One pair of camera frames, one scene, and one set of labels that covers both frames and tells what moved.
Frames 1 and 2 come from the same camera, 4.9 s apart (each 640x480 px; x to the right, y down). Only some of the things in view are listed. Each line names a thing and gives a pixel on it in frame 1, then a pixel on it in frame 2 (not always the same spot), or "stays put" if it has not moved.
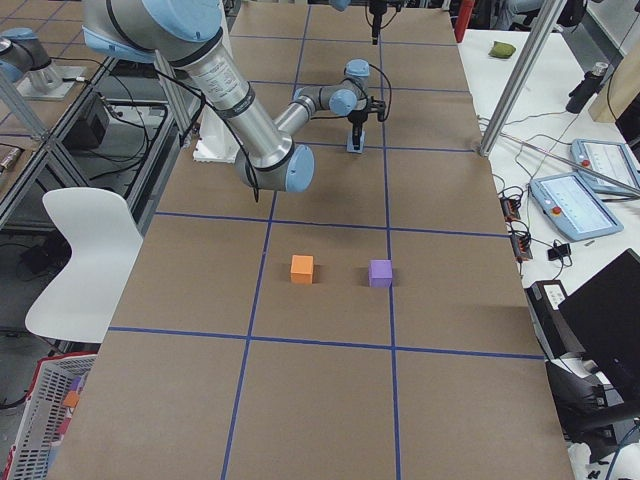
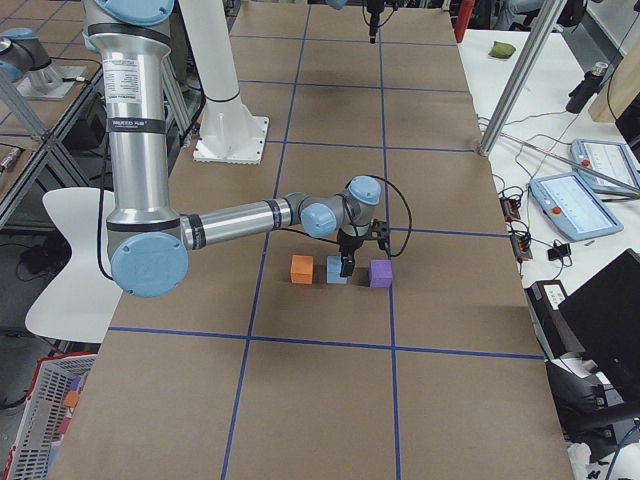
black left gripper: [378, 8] stays put
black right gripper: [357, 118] to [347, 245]
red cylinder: [462, 20] stays put
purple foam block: [380, 273] stays put
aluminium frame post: [521, 77] stays put
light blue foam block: [350, 144] to [333, 270]
